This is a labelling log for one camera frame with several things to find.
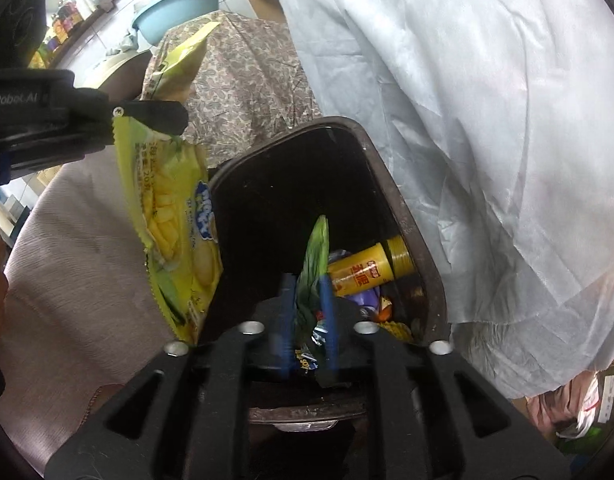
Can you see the dark brown trash bin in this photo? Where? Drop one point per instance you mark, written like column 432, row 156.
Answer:
column 277, row 185

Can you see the wooden wall shelf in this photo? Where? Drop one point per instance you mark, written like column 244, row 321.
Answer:
column 82, row 25

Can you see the light blue plastic basin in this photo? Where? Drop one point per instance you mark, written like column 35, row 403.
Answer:
column 172, row 10

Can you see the blue snack wrapper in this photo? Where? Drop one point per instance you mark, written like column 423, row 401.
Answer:
column 362, row 302

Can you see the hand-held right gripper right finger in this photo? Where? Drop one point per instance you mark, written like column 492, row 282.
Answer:
column 327, row 320

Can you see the yellow snack packet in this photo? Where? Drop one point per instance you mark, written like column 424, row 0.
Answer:
column 172, row 220

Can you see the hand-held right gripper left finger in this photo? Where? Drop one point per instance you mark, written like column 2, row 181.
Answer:
column 287, row 320

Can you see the purple tablecloth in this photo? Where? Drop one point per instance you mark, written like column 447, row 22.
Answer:
column 77, row 285

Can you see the light blue cloth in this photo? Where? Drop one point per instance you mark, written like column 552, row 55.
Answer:
column 122, row 44

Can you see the floral cloth cover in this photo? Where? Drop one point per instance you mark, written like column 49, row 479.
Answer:
column 252, row 70

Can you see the green snack wrapper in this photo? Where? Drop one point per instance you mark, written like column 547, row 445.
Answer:
column 314, row 260

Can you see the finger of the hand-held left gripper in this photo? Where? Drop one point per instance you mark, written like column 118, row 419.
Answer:
column 152, row 116

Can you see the yellow potato chip can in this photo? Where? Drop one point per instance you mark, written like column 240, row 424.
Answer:
column 367, row 270

